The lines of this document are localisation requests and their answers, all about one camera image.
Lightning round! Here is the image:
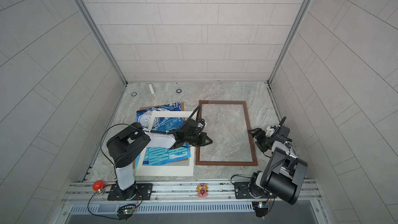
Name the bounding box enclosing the brown cardboard backing board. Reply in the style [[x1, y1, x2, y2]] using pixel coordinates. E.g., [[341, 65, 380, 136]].
[[132, 102, 186, 170]]

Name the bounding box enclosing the right green circuit board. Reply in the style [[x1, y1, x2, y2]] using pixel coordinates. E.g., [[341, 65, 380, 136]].
[[252, 202, 269, 218]]

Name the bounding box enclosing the left green circuit board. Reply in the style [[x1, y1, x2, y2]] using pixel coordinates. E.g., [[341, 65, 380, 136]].
[[117, 204, 136, 221]]

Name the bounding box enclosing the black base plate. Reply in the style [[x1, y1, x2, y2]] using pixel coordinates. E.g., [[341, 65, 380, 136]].
[[233, 181, 276, 200], [107, 183, 153, 201]]

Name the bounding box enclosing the aluminium front rail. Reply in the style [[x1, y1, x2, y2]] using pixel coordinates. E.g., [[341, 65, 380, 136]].
[[62, 178, 321, 205]]

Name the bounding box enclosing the green circuit board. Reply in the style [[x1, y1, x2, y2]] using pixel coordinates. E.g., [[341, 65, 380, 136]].
[[252, 202, 269, 218], [117, 204, 136, 221]]

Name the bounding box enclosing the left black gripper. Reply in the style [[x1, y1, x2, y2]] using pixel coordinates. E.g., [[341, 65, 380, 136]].
[[183, 133, 214, 147]]

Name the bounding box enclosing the red emergency stop button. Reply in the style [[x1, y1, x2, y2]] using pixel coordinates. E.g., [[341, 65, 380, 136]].
[[92, 180, 104, 195]]

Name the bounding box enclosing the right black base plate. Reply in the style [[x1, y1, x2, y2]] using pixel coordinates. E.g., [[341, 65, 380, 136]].
[[233, 181, 276, 200]]

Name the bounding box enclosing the brown wooden picture frame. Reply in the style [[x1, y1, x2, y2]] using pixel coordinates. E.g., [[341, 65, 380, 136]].
[[195, 100, 259, 167]]

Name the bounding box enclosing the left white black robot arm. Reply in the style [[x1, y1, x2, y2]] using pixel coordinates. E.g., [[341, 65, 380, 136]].
[[106, 119, 213, 191]]

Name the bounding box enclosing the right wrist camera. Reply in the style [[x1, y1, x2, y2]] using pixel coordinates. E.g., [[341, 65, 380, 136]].
[[266, 126, 278, 137]]

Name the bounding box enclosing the white vented cable duct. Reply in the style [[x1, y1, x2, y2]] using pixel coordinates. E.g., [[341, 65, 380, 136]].
[[70, 201, 254, 215]]

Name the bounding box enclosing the pink toy figure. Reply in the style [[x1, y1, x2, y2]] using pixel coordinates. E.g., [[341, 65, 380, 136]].
[[196, 183, 208, 198]]

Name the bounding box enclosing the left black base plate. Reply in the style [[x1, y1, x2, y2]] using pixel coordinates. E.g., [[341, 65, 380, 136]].
[[107, 183, 153, 201]]

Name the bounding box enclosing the white cylinder tube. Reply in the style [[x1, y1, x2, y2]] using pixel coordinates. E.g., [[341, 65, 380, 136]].
[[148, 84, 155, 94]]

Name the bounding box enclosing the blue poster photo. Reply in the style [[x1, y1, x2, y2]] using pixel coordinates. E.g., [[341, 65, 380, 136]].
[[134, 102, 192, 170]]

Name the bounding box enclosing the cream white mat board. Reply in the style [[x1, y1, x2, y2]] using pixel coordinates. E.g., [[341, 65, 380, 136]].
[[135, 111, 194, 177]]

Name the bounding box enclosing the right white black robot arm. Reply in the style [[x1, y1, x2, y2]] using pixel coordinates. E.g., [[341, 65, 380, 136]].
[[248, 124, 307, 205]]

